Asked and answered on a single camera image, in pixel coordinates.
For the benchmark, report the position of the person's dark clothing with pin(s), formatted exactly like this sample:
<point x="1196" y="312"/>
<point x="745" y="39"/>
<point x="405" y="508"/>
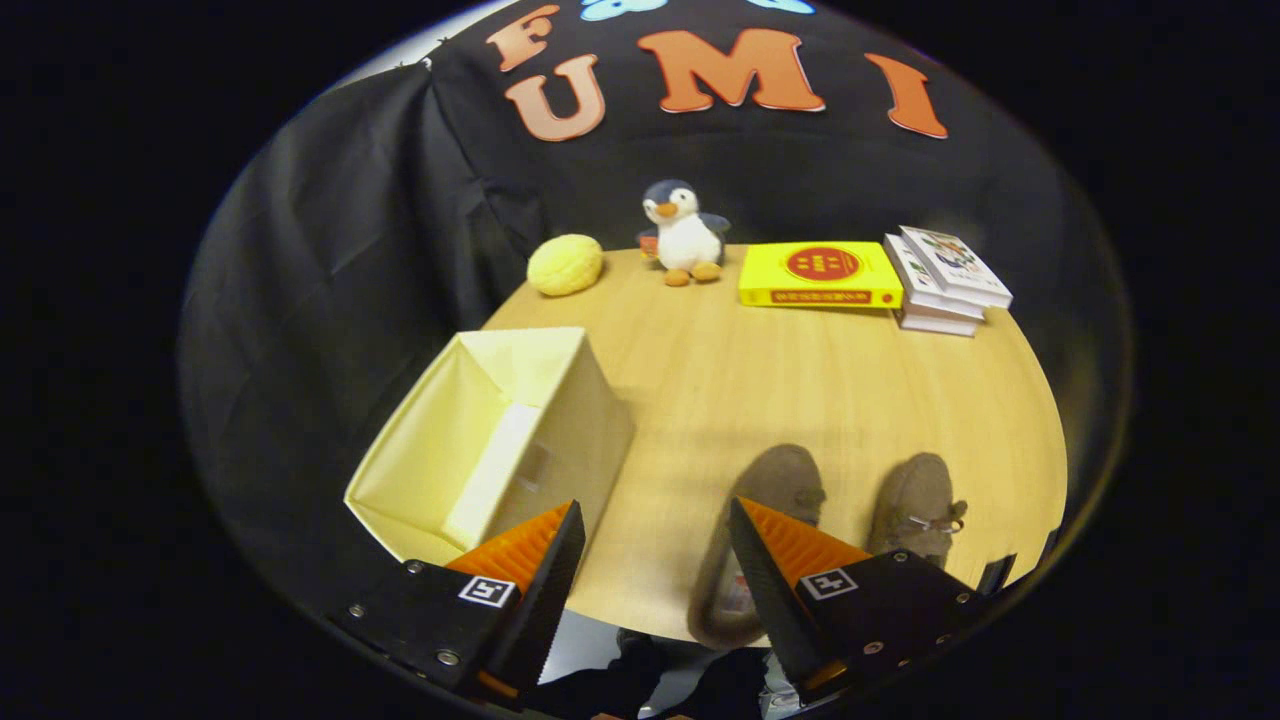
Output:
<point x="620" y="680"/>

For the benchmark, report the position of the black table edge clamp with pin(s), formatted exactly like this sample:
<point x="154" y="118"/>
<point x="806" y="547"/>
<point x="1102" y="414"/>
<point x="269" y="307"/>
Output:
<point x="1050" y="542"/>
<point x="997" y="575"/>

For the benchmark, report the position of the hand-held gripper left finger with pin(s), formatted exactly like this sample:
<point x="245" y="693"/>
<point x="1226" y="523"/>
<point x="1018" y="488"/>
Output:
<point x="545" y="610"/>

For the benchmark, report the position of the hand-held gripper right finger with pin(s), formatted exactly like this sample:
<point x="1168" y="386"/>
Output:
<point x="770" y="600"/>

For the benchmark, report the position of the white book colourful cover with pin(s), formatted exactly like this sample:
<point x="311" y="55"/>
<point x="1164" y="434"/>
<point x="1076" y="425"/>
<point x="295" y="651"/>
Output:
<point x="955" y="262"/>

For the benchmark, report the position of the penguin plush toy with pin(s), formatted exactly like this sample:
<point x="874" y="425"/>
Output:
<point x="685" y="240"/>

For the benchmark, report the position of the cream fabric storage box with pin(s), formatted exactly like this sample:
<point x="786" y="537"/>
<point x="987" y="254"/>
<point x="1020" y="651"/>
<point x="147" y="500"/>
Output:
<point x="420" y="460"/>

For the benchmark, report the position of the yellow lemon plush toy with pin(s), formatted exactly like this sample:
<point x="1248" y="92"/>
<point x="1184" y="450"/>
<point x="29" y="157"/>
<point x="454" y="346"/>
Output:
<point x="565" y="264"/>

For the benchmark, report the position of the brown fuzzy shoe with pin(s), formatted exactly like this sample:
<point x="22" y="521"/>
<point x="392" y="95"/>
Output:
<point x="915" y="490"/>
<point x="780" y="480"/>

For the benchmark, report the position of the small red box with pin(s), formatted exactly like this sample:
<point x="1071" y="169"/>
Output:
<point x="648" y="247"/>

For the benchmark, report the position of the black backdrop cloth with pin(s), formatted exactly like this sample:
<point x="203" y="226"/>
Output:
<point x="350" y="250"/>

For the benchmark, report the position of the yellow book red circle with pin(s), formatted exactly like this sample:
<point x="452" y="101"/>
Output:
<point x="820" y="270"/>

